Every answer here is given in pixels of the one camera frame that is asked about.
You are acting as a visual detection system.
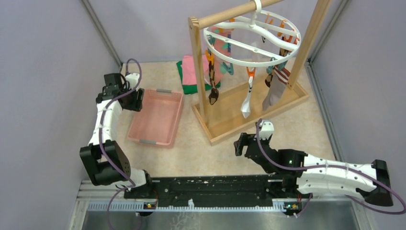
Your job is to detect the white sock black stripes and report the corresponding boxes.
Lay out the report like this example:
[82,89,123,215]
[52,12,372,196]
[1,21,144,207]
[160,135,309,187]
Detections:
[240,78,254,118]

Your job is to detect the brown argyle sock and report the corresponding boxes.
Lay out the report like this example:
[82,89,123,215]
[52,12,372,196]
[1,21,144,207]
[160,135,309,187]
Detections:
[265,48,289,88]
[205,49,219,105]

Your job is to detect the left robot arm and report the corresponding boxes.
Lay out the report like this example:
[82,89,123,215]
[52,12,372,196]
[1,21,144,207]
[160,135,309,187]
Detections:
[79,73,154,198]

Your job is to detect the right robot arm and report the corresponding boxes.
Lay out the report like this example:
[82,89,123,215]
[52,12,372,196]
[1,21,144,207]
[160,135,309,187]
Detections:
[233,133,393,207]

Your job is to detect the wooden hanger rack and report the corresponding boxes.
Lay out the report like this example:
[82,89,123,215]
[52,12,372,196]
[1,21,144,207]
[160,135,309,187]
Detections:
[188,16,311,146]

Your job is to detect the white round clip hanger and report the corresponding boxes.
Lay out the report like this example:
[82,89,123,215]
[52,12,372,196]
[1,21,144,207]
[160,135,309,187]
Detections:
[200,0,302,68]

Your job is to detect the pink plastic basket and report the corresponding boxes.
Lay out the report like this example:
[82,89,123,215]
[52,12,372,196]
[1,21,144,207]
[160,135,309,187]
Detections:
[127,89,184,149]

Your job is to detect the green folded cloth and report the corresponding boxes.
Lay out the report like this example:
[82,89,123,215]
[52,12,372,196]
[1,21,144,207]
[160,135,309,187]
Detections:
[176,60,221,95]

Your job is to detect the pink folded cloth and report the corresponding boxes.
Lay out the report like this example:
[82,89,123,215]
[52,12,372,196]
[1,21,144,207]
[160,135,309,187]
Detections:
[181,55,210,85]

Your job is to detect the orange clip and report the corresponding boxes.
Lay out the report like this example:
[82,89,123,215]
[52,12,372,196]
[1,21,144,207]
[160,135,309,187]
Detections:
[246,67,257,78]

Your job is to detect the teal clip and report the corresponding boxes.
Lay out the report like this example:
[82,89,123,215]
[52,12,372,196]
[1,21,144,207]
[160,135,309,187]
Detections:
[220,62,234,75]

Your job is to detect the grey sock red stripes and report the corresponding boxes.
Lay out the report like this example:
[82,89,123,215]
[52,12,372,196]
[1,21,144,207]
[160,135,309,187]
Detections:
[262,68,291,111]

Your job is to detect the pink patterned sock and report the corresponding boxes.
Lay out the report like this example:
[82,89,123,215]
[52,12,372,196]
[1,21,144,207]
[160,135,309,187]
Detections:
[210,26,233,57]

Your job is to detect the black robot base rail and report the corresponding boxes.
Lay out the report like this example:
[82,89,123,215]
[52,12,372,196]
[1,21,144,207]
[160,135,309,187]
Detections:
[124,174,309,208]

